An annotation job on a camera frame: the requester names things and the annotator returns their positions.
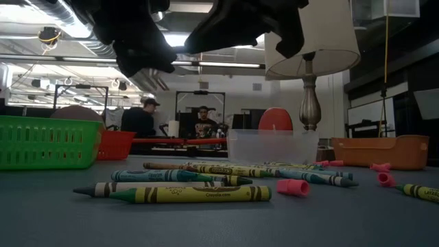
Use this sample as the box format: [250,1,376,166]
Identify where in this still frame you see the white board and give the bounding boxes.
[347,97,396,135]

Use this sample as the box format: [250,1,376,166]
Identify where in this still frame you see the clear plastic bin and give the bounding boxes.
[226,129,320,165]

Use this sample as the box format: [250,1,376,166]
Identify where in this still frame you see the black frame stand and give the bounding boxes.
[53,84,110,121]
[175,90,226,121]

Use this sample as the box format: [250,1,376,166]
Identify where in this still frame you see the red round object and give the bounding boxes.
[258,107,294,131]

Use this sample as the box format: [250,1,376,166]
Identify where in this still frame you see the person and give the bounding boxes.
[193,105,220,139]
[120,97,161,138]

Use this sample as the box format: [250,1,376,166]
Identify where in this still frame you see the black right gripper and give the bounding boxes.
[184,0,309,60]

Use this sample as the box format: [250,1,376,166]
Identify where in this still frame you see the green crayon yellow wrapper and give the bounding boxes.
[185,163,272,178]
[108,185,272,206]
[200,174,254,187]
[395,183,439,204]

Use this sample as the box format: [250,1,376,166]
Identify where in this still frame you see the green plastic basket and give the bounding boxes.
[0,115,104,172]

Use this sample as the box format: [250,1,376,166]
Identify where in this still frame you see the small grey device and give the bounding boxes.
[317,137,339,162]

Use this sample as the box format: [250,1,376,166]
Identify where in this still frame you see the black low bench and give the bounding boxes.
[344,119,395,139]

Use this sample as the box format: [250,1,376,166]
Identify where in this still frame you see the orange plastic bin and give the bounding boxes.
[331,134,430,172]

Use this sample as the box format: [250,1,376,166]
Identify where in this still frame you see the brown crayon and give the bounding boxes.
[142,161,199,172]

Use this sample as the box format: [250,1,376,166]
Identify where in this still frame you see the red horizontal bar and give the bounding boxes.
[132,137,228,145]

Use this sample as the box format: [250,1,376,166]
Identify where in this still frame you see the white paper roll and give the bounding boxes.
[167,119,180,139]

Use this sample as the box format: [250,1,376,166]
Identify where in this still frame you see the white angled panel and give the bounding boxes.
[413,88,439,121]

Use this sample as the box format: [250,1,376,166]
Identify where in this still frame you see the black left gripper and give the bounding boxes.
[68,0,178,78]

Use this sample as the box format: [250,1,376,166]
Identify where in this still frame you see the tan round object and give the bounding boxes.
[50,105,106,133]

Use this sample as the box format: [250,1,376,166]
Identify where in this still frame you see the black yellow cord reel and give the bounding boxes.
[36,26,63,48]

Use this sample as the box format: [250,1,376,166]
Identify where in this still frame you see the white shade table lamp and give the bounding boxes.
[264,0,361,132]

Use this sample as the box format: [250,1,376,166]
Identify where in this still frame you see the white cloth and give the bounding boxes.
[104,107,124,130]

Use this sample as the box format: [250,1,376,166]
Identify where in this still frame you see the black cabinet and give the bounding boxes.
[232,108,267,130]

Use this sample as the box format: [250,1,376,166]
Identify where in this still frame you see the long ceiling light fixture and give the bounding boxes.
[0,54,119,64]
[171,60,265,69]

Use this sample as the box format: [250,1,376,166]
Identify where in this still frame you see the yellow hanging cable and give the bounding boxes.
[378,0,391,138]

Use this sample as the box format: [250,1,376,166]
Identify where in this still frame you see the red plastic basket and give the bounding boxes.
[97,130,137,161]

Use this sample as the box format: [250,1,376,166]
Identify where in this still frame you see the thin black stand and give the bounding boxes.
[379,79,388,138]

